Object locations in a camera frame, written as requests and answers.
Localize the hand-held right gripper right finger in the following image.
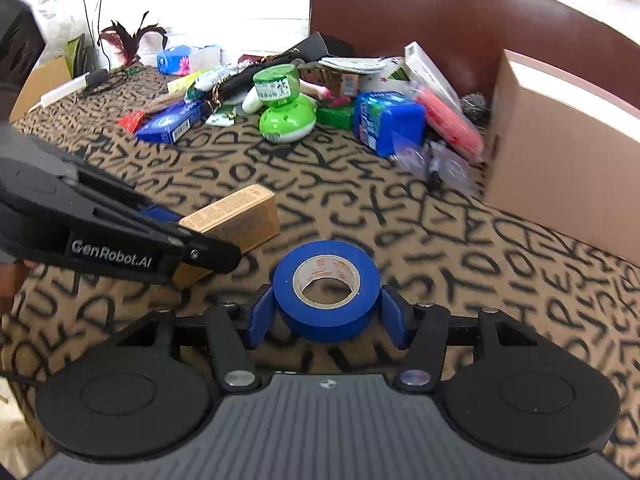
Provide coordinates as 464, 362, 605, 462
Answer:
379, 284, 541, 392

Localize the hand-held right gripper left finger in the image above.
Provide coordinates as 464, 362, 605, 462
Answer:
112, 285, 277, 392

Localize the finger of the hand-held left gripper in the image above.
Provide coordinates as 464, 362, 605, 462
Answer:
95, 206, 244, 277
75, 165, 186, 233

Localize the small tan cardboard box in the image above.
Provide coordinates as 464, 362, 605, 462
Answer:
172, 184, 282, 288

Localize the blue tape roll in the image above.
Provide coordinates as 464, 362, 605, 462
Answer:
272, 241, 382, 343

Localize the blue box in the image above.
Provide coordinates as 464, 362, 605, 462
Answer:
135, 100, 206, 144

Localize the green white plastic bottle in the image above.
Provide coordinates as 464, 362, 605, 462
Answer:
252, 64, 317, 143

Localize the large pink cardboard box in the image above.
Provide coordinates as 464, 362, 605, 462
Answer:
482, 49, 640, 271

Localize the small red packet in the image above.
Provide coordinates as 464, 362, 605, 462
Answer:
118, 111, 146, 133

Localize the letter printed blanket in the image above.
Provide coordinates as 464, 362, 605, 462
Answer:
0, 65, 640, 480

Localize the brown paper packet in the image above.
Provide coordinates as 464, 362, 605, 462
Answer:
142, 91, 188, 113

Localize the white power strip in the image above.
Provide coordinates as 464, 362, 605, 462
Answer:
40, 74, 93, 108

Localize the yellow green packet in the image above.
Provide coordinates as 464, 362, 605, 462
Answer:
166, 72, 201, 92

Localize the plain cardboard box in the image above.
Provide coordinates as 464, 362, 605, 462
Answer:
9, 55, 73, 121

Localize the white green packet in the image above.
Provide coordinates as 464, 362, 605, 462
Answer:
192, 66, 236, 92

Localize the black adapter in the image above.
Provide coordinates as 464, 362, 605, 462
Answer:
80, 67, 111, 96

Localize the blue floral tissue pack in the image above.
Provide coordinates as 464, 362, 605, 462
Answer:
156, 45, 193, 76

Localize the clear bag with black marker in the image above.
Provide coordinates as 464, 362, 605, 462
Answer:
395, 140, 476, 192

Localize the long black case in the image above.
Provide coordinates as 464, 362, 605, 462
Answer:
217, 50, 301, 103

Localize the dark red feather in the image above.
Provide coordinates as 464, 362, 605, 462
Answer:
98, 10, 168, 68

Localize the small green box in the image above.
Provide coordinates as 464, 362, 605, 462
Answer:
316, 105, 357, 131

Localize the blue plastic wrapped pack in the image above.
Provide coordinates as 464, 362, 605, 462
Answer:
353, 91, 426, 158

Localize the pink white tube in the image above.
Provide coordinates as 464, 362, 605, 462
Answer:
299, 80, 332, 102

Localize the red orange packet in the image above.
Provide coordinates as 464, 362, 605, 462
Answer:
415, 85, 485, 161

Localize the brown printed carton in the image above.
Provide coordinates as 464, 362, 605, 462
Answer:
300, 62, 361, 98

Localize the steel wool scrubber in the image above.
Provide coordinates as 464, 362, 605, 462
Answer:
460, 92, 493, 123

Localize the white patterned eye mask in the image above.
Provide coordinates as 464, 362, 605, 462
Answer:
318, 56, 386, 75

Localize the white star patterned box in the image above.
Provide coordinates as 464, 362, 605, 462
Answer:
357, 57, 416, 96

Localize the long white box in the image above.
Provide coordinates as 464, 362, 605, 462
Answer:
404, 41, 461, 111

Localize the brown wooden headboard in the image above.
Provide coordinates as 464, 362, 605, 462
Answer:
309, 0, 640, 116

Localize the black cable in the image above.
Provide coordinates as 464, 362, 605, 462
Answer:
81, 0, 108, 58

